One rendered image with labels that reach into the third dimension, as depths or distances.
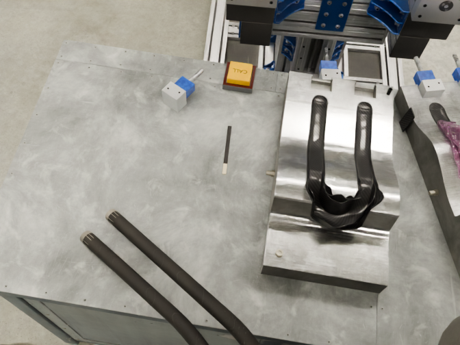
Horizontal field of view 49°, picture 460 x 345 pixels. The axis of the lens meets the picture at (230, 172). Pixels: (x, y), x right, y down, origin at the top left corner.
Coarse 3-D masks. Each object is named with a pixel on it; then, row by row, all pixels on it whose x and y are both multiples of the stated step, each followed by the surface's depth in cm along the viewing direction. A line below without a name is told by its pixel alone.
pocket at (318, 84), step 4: (312, 76) 125; (312, 80) 126; (316, 80) 126; (320, 80) 126; (324, 80) 126; (332, 80) 125; (312, 84) 127; (316, 84) 127; (320, 84) 127; (324, 84) 127; (328, 84) 127; (332, 84) 124; (312, 88) 126; (316, 88) 127; (320, 88) 127; (324, 88) 127; (328, 88) 127
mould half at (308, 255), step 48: (288, 96) 122; (336, 96) 122; (384, 96) 123; (288, 144) 115; (336, 144) 116; (384, 144) 117; (288, 192) 104; (336, 192) 105; (384, 192) 105; (288, 240) 107; (336, 240) 108; (384, 240) 108; (384, 288) 105
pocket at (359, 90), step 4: (356, 88) 126; (360, 88) 126; (364, 88) 126; (368, 88) 126; (372, 88) 126; (356, 92) 126; (360, 92) 126; (364, 92) 127; (368, 92) 127; (372, 92) 127; (364, 96) 126; (368, 96) 126; (372, 96) 126
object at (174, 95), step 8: (200, 72) 132; (184, 80) 129; (192, 80) 130; (168, 88) 126; (176, 88) 126; (184, 88) 128; (192, 88) 129; (168, 96) 125; (176, 96) 125; (184, 96) 127; (168, 104) 129; (176, 104) 126; (184, 104) 129
